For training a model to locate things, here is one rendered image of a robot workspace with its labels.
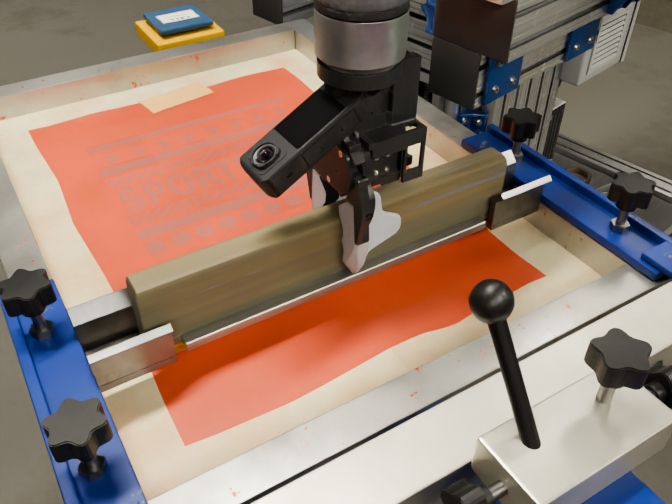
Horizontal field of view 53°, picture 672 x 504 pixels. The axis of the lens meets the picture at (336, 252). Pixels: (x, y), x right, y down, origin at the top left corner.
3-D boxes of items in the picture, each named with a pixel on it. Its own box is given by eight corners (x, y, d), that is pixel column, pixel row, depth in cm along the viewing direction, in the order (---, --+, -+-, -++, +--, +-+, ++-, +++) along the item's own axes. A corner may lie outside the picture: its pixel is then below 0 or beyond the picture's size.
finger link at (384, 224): (410, 268, 67) (407, 184, 62) (359, 289, 65) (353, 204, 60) (392, 255, 70) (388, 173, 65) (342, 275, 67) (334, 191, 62)
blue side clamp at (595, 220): (455, 179, 90) (462, 132, 85) (485, 168, 92) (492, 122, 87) (639, 318, 70) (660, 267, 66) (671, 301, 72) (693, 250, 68)
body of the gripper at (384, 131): (423, 184, 63) (436, 61, 55) (345, 212, 60) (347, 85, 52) (377, 147, 68) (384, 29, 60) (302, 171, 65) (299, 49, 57)
